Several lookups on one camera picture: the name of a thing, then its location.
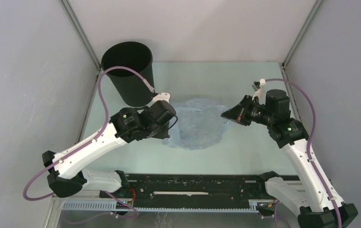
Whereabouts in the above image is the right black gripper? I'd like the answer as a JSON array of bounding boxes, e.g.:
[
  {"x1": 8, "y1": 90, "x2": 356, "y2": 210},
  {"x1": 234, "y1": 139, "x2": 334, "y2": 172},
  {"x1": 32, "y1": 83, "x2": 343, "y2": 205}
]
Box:
[{"x1": 221, "y1": 95, "x2": 274, "y2": 126}]

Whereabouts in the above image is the light blue plastic trash bag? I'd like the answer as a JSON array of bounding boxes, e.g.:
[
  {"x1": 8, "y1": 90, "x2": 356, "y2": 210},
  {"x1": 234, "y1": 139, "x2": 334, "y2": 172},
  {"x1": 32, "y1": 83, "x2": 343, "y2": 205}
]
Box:
[{"x1": 162, "y1": 98, "x2": 230, "y2": 150}]

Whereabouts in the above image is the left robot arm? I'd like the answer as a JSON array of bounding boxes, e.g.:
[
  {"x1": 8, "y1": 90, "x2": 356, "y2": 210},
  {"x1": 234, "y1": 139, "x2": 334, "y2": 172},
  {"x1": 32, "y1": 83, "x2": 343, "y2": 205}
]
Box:
[{"x1": 42, "y1": 100, "x2": 176, "y2": 198}]

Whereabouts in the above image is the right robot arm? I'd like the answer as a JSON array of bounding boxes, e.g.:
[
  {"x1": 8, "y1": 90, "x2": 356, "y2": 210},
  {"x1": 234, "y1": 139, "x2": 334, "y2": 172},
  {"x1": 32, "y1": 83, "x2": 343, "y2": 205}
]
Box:
[{"x1": 221, "y1": 89, "x2": 358, "y2": 228}]

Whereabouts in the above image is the black cylindrical trash bin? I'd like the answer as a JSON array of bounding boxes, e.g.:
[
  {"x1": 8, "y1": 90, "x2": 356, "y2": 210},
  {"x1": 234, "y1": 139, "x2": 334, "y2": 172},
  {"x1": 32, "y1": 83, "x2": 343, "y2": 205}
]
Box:
[{"x1": 101, "y1": 41, "x2": 154, "y2": 107}]

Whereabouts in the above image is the small circuit board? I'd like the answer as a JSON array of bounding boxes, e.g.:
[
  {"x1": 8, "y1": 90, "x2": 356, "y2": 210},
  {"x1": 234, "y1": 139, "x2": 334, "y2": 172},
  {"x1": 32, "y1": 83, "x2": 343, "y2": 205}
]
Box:
[{"x1": 116, "y1": 203, "x2": 131, "y2": 209}]

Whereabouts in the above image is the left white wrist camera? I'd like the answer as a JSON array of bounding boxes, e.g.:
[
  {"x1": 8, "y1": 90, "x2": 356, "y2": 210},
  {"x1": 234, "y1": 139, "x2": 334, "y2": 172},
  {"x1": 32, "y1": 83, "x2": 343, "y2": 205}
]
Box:
[{"x1": 152, "y1": 92, "x2": 171, "y2": 103}]

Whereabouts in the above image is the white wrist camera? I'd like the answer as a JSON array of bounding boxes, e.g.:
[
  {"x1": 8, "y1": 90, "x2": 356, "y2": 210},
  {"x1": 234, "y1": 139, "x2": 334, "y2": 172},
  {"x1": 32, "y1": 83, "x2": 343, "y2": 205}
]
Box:
[
  {"x1": 152, "y1": 92, "x2": 171, "y2": 103},
  {"x1": 252, "y1": 79, "x2": 266, "y2": 101}
]

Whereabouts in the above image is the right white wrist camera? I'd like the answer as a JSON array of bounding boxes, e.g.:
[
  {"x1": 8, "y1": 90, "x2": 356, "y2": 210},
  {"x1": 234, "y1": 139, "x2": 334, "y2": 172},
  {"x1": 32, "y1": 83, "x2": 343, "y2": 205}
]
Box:
[{"x1": 252, "y1": 79, "x2": 266, "y2": 101}]

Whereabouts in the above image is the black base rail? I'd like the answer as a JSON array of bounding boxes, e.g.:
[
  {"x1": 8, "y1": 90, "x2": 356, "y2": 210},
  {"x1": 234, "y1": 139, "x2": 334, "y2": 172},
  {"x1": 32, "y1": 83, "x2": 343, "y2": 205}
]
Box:
[{"x1": 112, "y1": 171, "x2": 279, "y2": 209}]

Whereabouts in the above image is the grey toothed cable duct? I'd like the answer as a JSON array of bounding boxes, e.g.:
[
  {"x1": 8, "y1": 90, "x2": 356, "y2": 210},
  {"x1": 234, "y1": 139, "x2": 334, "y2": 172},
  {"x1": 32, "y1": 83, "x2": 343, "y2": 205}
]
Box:
[{"x1": 62, "y1": 200, "x2": 270, "y2": 213}]

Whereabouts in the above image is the right aluminium corner post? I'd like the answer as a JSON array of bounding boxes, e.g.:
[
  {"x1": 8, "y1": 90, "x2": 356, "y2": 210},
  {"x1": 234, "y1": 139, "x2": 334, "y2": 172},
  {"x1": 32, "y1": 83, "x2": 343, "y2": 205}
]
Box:
[{"x1": 282, "y1": 0, "x2": 325, "y2": 69}]

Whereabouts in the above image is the aluminium corner post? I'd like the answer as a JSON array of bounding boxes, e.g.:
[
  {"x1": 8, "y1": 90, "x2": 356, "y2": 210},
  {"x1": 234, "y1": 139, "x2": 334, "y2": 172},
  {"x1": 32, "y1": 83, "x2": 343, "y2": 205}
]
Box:
[
  {"x1": 59, "y1": 0, "x2": 102, "y2": 70},
  {"x1": 282, "y1": 0, "x2": 325, "y2": 69}
]

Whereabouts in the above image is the left aluminium corner post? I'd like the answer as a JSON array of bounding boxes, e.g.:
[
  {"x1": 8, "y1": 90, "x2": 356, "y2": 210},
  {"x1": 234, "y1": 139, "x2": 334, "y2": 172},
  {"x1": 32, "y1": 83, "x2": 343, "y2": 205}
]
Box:
[{"x1": 59, "y1": 0, "x2": 102, "y2": 70}]

